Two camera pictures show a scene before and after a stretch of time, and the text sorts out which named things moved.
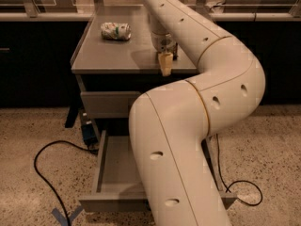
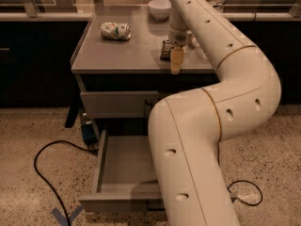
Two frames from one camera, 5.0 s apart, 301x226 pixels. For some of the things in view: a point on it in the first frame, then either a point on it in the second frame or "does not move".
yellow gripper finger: (166, 60) to (177, 56)
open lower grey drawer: (118, 185) does not move
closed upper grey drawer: (108, 104) does not move
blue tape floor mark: (71, 217) does not move
